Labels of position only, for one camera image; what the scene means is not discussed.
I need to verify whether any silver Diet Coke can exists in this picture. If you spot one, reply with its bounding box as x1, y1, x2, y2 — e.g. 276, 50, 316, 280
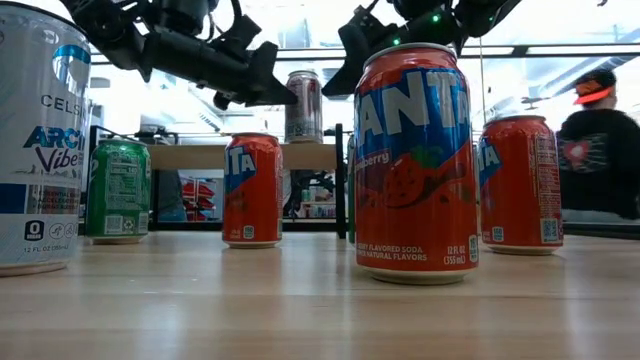
284, 69, 324, 145

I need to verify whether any wooden shelf board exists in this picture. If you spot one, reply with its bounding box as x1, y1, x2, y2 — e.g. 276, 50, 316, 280
148, 143, 339, 171

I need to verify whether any small bottle shelf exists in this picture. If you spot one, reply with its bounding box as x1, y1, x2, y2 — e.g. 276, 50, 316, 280
299, 187, 337, 220

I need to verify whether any red storage bin rack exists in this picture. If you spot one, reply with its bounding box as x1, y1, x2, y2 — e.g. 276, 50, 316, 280
180, 175, 217, 222

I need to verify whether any black equipment stand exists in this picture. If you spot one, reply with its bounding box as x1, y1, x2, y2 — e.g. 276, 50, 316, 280
283, 169, 329, 220

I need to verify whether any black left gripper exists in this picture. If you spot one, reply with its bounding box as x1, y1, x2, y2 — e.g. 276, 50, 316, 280
142, 24, 299, 108

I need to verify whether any white Celsius Arctic Vibe can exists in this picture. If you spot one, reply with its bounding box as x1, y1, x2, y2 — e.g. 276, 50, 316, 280
0, 0, 93, 278

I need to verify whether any red Fanta can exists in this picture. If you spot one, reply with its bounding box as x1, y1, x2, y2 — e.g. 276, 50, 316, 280
222, 132, 285, 250
477, 114, 565, 256
353, 42, 480, 286

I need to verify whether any person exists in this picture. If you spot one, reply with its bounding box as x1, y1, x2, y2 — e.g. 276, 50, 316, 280
554, 67, 640, 222

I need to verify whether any wooden shelf with black frame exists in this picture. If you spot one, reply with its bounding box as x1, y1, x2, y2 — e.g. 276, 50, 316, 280
79, 123, 349, 240

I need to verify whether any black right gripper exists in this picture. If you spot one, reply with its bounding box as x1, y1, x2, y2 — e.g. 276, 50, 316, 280
322, 4, 459, 98

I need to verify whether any black aluminium table frame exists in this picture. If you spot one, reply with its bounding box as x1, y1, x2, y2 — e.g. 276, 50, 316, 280
562, 219, 640, 241

